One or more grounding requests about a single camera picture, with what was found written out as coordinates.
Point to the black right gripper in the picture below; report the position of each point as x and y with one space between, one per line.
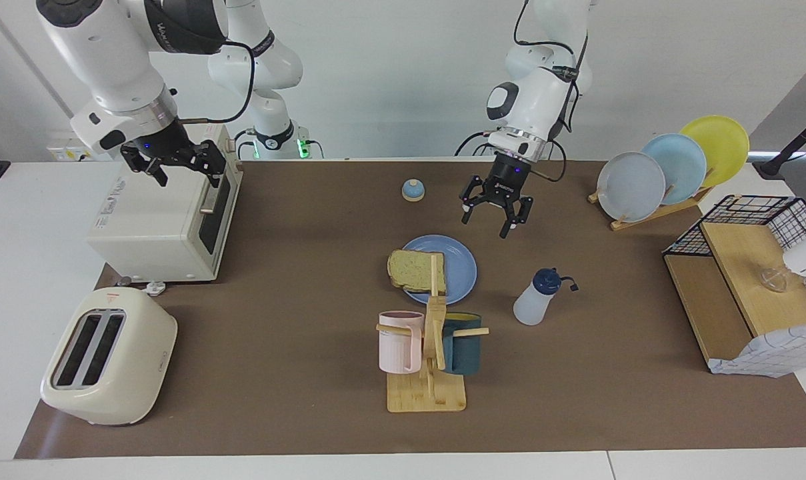
159 143

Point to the wooden plate rack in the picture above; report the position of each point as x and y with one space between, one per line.
649 218

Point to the yellow plate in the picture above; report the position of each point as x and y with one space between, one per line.
722 143

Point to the brown table mat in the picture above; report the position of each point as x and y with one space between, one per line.
296 266

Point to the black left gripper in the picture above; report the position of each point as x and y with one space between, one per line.
506 180

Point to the clear glass cup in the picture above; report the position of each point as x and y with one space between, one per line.
774 280

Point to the white bottle with navy cap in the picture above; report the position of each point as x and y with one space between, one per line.
529 306

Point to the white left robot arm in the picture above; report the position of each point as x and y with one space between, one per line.
529 100

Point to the light blue plate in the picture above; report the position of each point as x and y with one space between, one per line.
682 166

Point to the white toaster oven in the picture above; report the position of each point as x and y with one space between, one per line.
156 226

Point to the wooden mug tree rack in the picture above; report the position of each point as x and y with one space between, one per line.
426 396

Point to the dark teal mug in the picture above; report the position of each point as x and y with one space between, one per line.
466 350

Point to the pink mug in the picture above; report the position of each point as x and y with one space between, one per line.
396 343

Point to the small blue bell wooden knob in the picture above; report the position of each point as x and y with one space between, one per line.
412 192

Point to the white wall power strip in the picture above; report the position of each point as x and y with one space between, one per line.
59 154

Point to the pale grey plate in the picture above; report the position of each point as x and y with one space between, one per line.
632 190

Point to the slice of toast bread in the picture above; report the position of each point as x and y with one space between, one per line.
409 266

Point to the white checkered cloth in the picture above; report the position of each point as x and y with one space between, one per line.
769 350

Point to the blue round plate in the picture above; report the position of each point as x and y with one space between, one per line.
459 266

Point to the cream two-slot toaster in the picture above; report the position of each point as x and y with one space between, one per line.
136 360

